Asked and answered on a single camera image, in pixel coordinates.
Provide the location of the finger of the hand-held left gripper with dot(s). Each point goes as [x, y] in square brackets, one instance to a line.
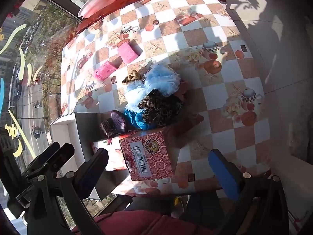
[50, 151]
[64, 153]

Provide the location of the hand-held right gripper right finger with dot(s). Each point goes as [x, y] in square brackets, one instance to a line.
[222, 173]

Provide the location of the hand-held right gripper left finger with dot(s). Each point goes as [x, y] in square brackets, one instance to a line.
[93, 173]

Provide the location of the white cardboard box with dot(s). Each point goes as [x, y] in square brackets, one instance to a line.
[73, 137]

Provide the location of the purple knit hat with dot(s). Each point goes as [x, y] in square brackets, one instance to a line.
[115, 124]

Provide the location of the small pink sponge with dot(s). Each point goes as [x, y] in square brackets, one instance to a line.
[106, 70]

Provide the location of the tan sock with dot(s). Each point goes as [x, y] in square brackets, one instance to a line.
[133, 77]

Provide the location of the light blue fluffy cloth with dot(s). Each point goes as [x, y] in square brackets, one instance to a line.
[160, 80]

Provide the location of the floral tissue pack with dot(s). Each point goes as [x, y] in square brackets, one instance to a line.
[110, 151]

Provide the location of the red patterned carton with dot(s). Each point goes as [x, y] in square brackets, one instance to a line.
[146, 156]

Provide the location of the blue crinkled cloth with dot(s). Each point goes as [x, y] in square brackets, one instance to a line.
[135, 120]

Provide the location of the checkered tablecloth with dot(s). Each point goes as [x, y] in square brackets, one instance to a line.
[220, 102]

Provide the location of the person's legs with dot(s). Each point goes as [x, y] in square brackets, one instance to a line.
[146, 224]

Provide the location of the leopard print cloth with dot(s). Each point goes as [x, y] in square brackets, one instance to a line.
[159, 106]

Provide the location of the large pink sponge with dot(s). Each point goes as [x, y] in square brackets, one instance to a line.
[129, 52]

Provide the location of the yellow window decals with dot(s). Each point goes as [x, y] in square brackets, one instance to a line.
[16, 35]

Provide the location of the pink plastic basin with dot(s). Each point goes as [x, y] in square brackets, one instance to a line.
[97, 2]

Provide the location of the red wooden rail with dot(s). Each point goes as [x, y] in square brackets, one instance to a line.
[146, 2]

